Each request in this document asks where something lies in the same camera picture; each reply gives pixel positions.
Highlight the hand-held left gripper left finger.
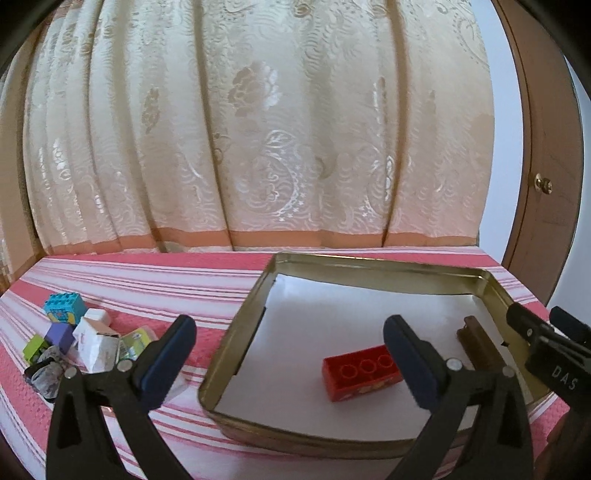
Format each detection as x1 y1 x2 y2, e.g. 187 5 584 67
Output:
46 315 198 480

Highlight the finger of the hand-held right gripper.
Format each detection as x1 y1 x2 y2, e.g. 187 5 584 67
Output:
549 306 591 344
505 302 555 343

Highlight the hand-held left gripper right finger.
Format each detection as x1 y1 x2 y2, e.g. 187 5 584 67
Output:
383 315 532 480

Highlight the brown bar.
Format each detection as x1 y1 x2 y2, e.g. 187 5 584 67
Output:
456 315 509 374

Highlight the gold metal tin tray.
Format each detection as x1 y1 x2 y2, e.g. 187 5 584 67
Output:
198 251 552 460

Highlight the red toy brick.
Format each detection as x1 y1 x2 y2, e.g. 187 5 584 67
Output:
322 344 416 403

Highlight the white toy block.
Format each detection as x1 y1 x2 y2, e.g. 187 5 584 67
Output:
71 318 122 372

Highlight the purple toy block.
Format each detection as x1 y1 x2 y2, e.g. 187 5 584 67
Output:
45 322 77 355

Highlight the teal toy block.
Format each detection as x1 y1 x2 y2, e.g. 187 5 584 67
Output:
44 293 87 326

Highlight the grey black toy piece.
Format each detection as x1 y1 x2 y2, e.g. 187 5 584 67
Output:
25 353 66 402

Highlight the green printed toy block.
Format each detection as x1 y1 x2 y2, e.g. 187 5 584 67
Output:
119 327 155 361

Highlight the pink striped cloth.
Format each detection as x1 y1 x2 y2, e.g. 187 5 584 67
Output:
0 247 591 480

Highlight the white paper liner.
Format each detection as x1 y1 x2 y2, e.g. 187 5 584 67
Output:
216 274 532 445

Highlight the brown wooden door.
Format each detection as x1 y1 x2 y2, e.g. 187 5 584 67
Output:
492 0 583 308

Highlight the cream floral curtain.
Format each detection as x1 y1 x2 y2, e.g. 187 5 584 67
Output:
0 0 497 257

